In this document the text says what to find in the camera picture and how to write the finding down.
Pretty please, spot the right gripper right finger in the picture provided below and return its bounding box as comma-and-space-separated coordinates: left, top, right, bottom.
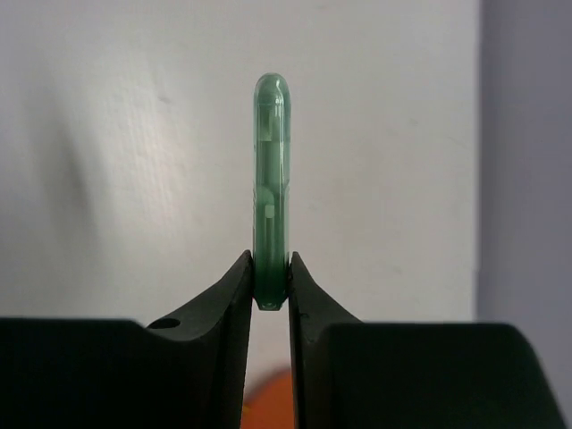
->
289, 254, 566, 428

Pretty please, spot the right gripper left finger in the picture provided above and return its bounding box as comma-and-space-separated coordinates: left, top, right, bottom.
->
1, 252, 253, 428

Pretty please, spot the orange round organizer container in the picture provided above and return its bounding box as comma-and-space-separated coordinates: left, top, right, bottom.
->
240, 369, 295, 429

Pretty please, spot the green translucent tube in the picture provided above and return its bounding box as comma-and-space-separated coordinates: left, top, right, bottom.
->
253, 73, 291, 311

